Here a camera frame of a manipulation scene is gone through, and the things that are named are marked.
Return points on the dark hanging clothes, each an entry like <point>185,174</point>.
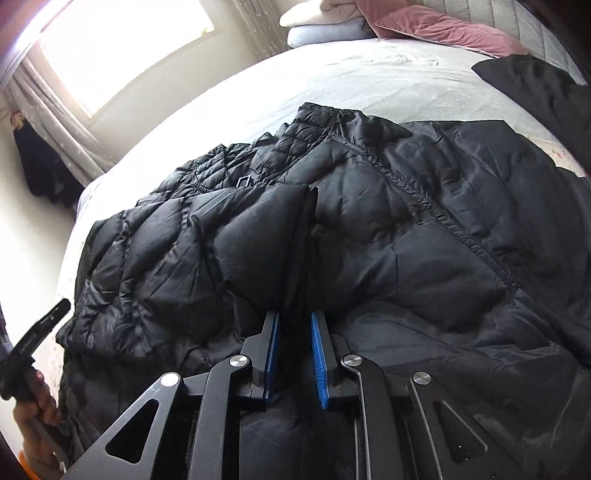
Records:
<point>39,161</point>

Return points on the pink velvet pillow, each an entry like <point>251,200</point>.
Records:
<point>418,21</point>

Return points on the black puffer jacket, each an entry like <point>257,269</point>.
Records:
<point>360,258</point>

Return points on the dark cloth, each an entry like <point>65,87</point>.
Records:
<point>540,87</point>

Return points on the grey patterned curtain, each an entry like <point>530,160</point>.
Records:
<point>46,110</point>

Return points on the bed with grey sheet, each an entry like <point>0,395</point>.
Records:
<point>240,101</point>

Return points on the cream white pillow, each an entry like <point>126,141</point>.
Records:
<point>323,11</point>

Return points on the person's left hand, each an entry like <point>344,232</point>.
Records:
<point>37,410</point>

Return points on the light blue pillow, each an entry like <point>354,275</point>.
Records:
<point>323,33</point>

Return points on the window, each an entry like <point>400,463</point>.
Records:
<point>124,50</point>

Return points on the grey padded headboard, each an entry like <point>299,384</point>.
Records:
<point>517,23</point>

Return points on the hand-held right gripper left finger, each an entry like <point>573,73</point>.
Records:
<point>273,344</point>

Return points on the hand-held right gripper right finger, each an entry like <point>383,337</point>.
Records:
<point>318,355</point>

